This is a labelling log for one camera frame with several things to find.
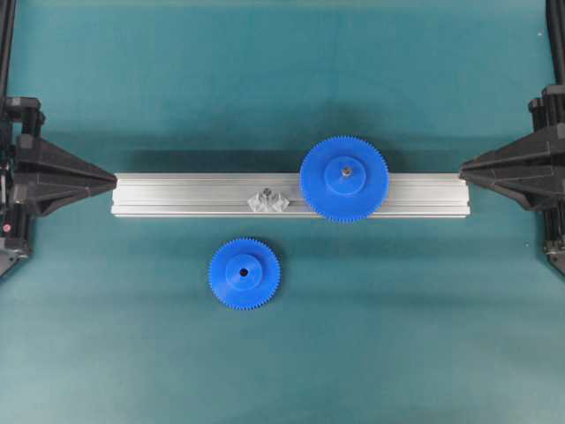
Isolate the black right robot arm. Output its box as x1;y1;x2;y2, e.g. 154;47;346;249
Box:
459;1;564;273

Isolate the small blue gear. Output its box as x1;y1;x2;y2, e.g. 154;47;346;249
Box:
207;238;281;310

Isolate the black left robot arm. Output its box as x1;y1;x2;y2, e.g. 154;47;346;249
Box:
1;1;117;276

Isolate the large blue gear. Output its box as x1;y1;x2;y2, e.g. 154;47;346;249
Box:
299;136;389;223

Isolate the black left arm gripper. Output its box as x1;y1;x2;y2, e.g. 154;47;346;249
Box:
1;97;117;277

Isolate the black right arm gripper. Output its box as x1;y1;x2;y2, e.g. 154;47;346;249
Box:
458;86;565;271

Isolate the aluminium extrusion rail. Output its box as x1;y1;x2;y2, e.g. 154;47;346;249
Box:
111;173;471;218

